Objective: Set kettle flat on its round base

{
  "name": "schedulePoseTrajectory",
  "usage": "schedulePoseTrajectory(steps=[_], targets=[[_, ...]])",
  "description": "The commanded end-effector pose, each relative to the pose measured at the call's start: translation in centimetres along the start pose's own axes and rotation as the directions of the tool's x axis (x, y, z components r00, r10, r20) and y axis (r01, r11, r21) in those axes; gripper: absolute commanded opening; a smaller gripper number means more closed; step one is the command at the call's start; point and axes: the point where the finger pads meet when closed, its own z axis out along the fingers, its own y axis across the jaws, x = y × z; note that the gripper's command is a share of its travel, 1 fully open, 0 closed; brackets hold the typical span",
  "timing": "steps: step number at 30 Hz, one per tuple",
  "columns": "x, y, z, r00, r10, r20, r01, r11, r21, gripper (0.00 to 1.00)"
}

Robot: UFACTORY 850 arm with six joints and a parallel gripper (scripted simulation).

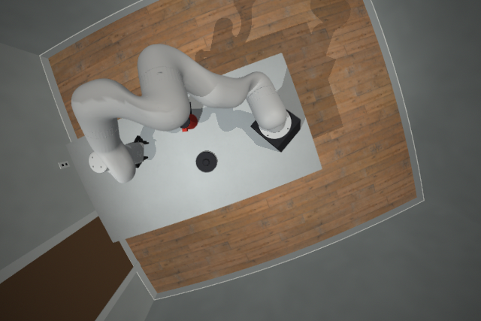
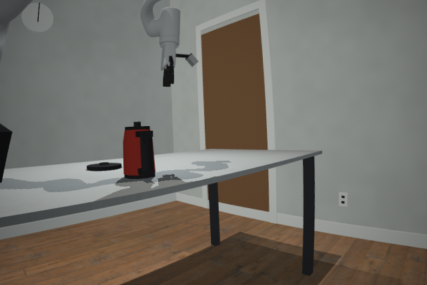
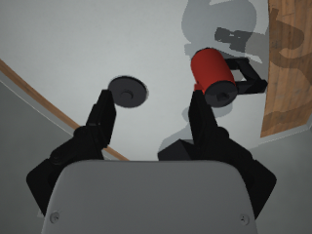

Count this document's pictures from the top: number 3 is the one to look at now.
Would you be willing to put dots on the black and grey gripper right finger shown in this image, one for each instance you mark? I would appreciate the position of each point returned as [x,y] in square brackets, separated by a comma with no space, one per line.
[215,143]

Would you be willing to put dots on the black round disk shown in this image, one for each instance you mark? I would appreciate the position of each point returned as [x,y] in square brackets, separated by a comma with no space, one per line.
[128,88]

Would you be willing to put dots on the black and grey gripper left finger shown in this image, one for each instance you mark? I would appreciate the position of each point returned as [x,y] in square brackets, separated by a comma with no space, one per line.
[86,144]

